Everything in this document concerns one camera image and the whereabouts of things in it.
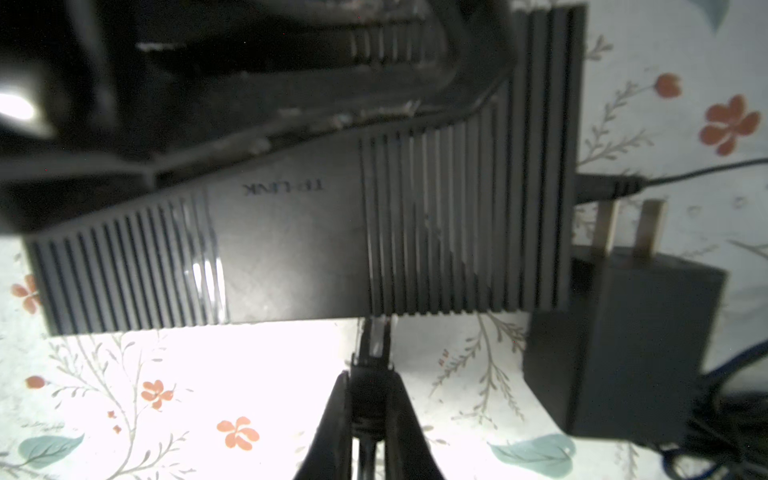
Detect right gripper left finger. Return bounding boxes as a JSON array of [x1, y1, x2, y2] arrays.
[[294, 371, 352, 480]]

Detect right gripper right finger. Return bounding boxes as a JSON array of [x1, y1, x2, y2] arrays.
[[384, 371, 444, 480]]

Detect black power adapter with cord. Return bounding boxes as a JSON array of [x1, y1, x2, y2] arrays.
[[523, 174, 767, 479]]

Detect thick black ethernet cable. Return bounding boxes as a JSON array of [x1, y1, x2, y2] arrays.
[[350, 316, 395, 480]]

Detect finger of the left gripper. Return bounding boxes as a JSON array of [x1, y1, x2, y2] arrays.
[[1, 1, 516, 180]]

